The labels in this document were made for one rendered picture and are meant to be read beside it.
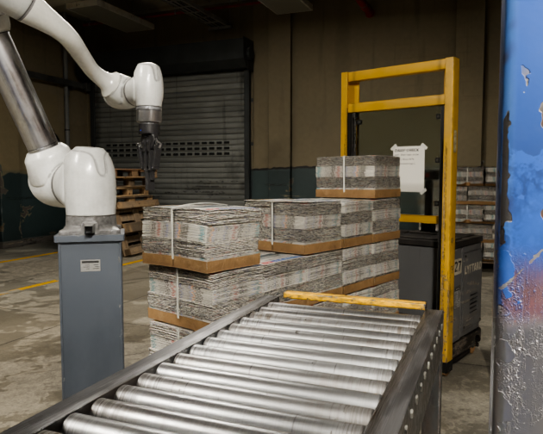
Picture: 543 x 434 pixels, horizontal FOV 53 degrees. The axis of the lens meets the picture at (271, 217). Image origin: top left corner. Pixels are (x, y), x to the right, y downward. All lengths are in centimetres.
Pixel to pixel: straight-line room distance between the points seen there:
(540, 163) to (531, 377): 6
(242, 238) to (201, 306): 30
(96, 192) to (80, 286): 29
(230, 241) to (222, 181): 779
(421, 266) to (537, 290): 339
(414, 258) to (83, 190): 233
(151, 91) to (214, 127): 794
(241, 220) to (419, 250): 173
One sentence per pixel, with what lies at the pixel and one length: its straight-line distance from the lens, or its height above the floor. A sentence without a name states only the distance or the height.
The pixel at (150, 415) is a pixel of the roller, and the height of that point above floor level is 80.
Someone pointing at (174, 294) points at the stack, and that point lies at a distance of 217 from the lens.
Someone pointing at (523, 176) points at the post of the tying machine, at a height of 118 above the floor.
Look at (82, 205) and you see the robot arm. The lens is 179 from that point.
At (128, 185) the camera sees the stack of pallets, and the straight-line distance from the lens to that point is 891.
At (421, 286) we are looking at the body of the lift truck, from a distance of 358.
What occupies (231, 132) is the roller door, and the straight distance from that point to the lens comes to 975.
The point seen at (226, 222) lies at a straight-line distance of 200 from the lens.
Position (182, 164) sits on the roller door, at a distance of 1021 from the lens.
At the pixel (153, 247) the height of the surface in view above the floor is 90.
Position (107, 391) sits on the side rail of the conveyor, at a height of 80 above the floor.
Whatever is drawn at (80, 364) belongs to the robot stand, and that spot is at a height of 60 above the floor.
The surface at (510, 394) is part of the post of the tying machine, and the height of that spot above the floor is 111.
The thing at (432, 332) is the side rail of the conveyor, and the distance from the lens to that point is 142.
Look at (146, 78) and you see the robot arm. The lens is 200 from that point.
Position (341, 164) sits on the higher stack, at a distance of 300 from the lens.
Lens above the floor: 118
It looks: 4 degrees down
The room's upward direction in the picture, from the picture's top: straight up
